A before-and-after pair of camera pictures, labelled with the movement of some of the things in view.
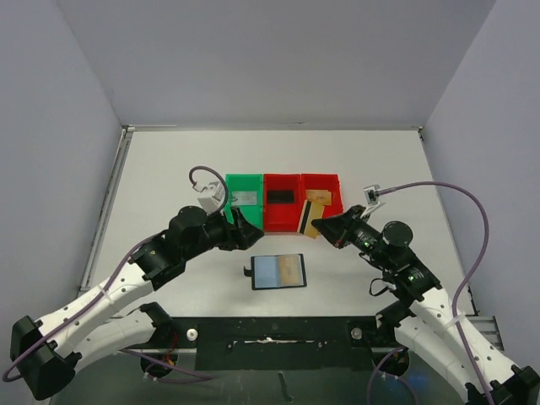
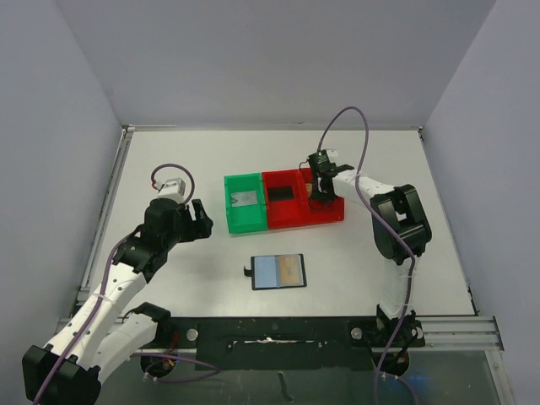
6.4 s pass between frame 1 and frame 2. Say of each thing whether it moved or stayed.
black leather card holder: stayed
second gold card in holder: stayed
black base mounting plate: stayed
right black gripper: moved
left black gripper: moved
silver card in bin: stayed
